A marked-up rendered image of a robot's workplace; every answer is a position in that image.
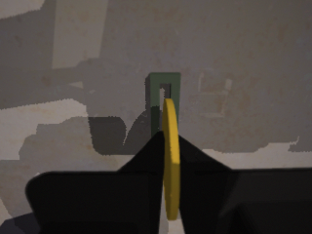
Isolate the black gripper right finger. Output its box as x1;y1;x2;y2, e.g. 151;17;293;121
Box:
178;135;312;234

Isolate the thin gold coin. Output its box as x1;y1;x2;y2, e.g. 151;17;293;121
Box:
162;98;180;221

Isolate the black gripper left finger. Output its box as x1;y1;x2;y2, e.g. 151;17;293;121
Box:
24;131;165;234

